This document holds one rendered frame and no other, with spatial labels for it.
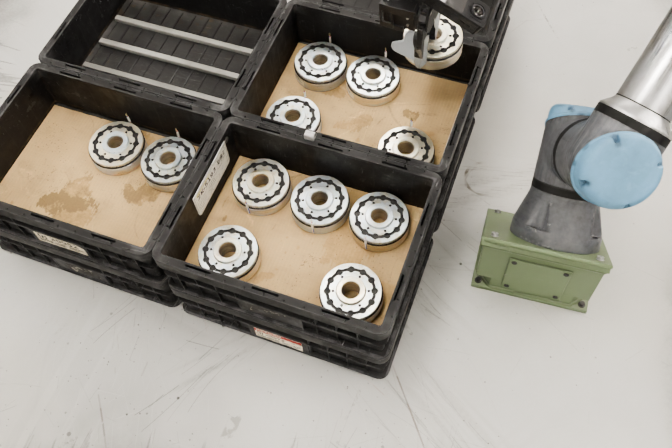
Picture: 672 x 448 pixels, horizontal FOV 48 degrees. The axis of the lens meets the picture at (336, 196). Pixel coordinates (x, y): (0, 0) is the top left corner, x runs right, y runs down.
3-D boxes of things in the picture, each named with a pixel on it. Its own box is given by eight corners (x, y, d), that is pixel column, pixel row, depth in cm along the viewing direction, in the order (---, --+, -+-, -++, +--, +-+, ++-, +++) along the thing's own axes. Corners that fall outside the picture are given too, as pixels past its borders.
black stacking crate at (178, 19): (294, 39, 159) (289, -1, 149) (236, 151, 145) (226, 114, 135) (128, -2, 167) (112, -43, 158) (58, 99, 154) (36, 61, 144)
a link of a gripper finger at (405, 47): (393, 59, 132) (396, 17, 124) (426, 68, 130) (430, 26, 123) (387, 71, 130) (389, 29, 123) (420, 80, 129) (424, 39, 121)
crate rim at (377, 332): (151, 264, 122) (147, 258, 120) (228, 122, 136) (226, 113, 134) (387, 343, 114) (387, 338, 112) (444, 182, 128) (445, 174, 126)
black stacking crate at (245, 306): (166, 288, 131) (149, 259, 121) (237, 153, 145) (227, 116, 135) (386, 363, 122) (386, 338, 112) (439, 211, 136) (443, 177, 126)
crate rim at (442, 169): (489, 52, 142) (491, 44, 140) (444, 182, 128) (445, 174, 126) (291, 5, 150) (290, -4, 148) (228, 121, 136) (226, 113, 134)
